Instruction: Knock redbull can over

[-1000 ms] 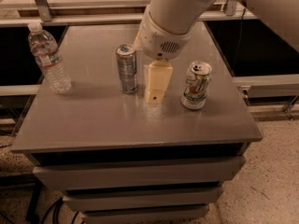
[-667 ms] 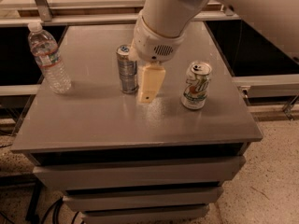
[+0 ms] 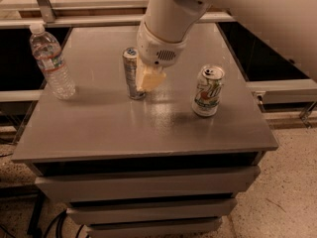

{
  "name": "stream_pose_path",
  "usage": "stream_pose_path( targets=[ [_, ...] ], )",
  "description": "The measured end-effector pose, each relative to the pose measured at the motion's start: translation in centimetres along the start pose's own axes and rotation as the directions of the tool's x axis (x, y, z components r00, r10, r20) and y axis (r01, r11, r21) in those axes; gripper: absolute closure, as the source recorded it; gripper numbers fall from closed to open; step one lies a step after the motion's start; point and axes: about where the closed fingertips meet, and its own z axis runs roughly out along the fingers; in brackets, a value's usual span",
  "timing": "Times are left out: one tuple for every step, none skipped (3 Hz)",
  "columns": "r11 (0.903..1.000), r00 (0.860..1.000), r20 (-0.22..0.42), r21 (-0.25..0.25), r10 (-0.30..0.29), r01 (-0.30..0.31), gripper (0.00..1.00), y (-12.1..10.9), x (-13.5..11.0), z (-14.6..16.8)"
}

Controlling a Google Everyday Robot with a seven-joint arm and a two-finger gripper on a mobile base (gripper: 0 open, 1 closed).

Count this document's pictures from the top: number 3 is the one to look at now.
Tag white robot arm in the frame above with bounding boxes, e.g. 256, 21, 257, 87
137, 0, 317, 80

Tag silver redbull can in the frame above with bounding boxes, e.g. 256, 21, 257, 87
122, 47, 146, 100

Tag black floor cables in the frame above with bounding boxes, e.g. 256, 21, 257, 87
43, 209, 85, 238

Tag metal railing frame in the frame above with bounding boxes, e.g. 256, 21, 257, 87
0, 0, 236, 30

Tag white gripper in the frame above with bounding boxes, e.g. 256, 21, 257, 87
136, 21, 186, 92

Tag clear plastic water bottle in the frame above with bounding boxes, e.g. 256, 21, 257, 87
29, 23, 76, 100

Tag grey drawer cabinet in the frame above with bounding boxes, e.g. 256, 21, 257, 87
13, 23, 277, 238

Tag white 7up soda can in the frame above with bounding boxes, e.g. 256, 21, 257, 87
191, 64, 225, 117

